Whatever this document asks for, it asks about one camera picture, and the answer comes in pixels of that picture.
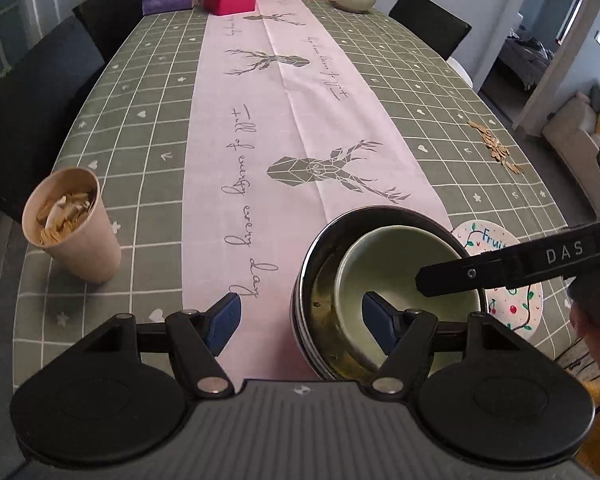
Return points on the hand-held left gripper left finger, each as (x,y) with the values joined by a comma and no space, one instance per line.
(225,322)

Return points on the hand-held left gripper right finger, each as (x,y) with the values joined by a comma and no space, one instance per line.
(377,322)

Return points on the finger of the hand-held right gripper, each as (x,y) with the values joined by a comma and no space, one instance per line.
(505,265)

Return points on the white fruit-print plate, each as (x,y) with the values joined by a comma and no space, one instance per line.
(517,310)

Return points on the metal bowl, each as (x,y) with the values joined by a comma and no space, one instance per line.
(320,320)

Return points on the green ceramic bowl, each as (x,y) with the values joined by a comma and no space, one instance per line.
(380,260)

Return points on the beige sofa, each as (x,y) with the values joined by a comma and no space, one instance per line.
(580,145)

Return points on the beige paper cup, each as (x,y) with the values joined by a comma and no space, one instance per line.
(87,255)

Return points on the seed shells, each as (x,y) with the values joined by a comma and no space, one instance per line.
(62,215)

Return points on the white snack bag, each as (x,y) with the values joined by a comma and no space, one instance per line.
(462,71)

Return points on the grey bed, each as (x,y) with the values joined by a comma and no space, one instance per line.
(525,60)

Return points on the black chair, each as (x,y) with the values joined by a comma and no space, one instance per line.
(110,15)
(430,22)

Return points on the dark blue chair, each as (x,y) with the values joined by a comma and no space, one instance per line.
(30,110)

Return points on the glass-paned door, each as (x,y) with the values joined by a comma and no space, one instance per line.
(5,20)

